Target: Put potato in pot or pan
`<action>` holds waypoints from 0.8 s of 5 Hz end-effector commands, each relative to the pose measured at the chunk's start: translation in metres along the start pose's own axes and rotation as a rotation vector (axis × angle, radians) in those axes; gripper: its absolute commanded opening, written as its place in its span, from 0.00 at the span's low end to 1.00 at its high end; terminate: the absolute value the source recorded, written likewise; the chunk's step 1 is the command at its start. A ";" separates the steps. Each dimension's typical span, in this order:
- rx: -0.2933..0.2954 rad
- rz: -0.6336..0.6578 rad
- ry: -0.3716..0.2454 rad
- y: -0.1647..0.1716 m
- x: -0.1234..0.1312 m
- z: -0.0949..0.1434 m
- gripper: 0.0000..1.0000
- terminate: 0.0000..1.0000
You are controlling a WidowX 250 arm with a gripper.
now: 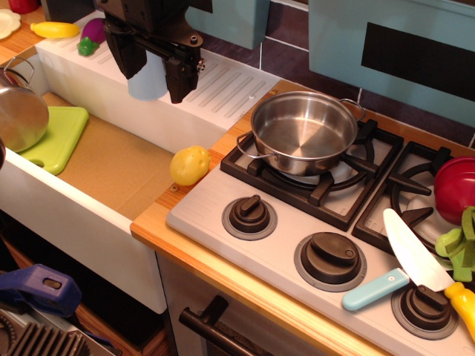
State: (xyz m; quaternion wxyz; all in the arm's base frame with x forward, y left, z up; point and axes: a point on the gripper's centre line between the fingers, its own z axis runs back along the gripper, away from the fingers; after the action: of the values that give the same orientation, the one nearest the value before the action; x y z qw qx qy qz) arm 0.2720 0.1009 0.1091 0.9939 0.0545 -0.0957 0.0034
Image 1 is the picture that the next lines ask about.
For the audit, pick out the black right burner grate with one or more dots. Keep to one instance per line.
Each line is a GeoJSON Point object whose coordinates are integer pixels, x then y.
{"type": "Point", "coordinates": [408, 189]}

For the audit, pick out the light blue plastic cup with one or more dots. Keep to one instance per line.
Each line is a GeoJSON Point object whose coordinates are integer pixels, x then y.
{"type": "Point", "coordinates": [149, 83]}

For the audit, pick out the teal wall cabinet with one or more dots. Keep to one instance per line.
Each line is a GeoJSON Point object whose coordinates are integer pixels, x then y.
{"type": "Point", "coordinates": [240, 22]}
{"type": "Point", "coordinates": [420, 53]}

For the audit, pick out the teal right wall cabinet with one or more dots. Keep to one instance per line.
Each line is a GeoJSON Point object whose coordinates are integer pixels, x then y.
{"type": "Point", "coordinates": [420, 53]}

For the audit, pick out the red object top left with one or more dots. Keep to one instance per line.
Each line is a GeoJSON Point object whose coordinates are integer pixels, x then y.
{"type": "Point", "coordinates": [23, 6]}

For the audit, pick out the white toy knife blue handle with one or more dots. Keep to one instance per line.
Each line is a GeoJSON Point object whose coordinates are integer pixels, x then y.
{"type": "Point", "coordinates": [416, 265]}

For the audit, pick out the grey stove top panel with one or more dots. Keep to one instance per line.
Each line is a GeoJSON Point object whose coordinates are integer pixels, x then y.
{"type": "Point", "coordinates": [199, 216]}

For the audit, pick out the cream flower shaped plate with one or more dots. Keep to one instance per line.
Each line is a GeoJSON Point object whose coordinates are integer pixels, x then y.
{"type": "Point", "coordinates": [9, 23]}

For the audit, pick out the black left stove knob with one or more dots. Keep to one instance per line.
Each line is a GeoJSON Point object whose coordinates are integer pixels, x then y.
{"type": "Point", "coordinates": [249, 218]}

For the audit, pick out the yellow toy squash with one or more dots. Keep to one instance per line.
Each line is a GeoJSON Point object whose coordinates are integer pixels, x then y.
{"type": "Point", "coordinates": [55, 30]}

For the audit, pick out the purple toy eggplant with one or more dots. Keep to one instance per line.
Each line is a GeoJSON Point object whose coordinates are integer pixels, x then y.
{"type": "Point", "coordinates": [93, 35]}

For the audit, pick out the black burner grate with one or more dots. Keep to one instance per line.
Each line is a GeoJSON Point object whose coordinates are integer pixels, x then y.
{"type": "Point", "coordinates": [408, 189]}
{"type": "Point", "coordinates": [335, 197]}

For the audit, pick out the yellow toy potato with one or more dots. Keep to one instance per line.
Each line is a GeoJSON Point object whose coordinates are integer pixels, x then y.
{"type": "Point", "coordinates": [189, 165]}

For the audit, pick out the red plastic bowl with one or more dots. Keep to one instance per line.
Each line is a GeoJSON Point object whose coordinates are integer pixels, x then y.
{"type": "Point", "coordinates": [454, 188]}

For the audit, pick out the blue clamp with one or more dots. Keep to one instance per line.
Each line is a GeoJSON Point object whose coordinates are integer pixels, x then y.
{"type": "Point", "coordinates": [41, 288]}

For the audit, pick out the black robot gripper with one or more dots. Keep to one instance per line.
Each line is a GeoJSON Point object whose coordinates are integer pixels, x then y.
{"type": "Point", "coordinates": [134, 27]}

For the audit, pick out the green felt toy vegetable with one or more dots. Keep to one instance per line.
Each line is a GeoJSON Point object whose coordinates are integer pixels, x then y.
{"type": "Point", "coordinates": [458, 246]}

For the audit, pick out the black oven door handle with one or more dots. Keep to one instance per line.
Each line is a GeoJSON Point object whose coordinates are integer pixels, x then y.
{"type": "Point", "coordinates": [204, 326]}

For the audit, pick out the black left burner grate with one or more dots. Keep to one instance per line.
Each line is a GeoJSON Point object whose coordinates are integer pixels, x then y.
{"type": "Point", "coordinates": [335, 197]}

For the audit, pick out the white toy sink basin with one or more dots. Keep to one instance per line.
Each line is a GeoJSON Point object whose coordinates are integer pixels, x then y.
{"type": "Point", "coordinates": [120, 164]}

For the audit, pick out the steel pot at left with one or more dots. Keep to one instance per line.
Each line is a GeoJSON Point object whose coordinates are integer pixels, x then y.
{"type": "Point", "coordinates": [24, 113]}

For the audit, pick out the green plastic cutting board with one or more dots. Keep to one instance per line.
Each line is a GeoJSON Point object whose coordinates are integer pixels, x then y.
{"type": "Point", "coordinates": [54, 149]}

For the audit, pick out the steel pan with handles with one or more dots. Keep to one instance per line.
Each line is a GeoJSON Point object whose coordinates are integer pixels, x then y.
{"type": "Point", "coordinates": [301, 133]}

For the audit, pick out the black right stove knob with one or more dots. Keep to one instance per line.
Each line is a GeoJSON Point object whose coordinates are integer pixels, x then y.
{"type": "Point", "coordinates": [424, 313]}

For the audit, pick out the black stove knob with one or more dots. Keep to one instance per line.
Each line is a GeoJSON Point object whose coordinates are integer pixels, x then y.
{"type": "Point", "coordinates": [330, 262]}
{"type": "Point", "coordinates": [249, 218]}
{"type": "Point", "coordinates": [424, 313]}

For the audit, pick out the teal left wall cabinet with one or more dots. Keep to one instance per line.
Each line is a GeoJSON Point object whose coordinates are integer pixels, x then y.
{"type": "Point", "coordinates": [240, 22]}

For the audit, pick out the black middle stove knob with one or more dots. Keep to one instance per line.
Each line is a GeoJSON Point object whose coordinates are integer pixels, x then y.
{"type": "Point", "coordinates": [330, 262]}

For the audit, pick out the black ribbed heat sink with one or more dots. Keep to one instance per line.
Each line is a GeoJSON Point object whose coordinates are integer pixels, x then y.
{"type": "Point", "coordinates": [44, 340]}

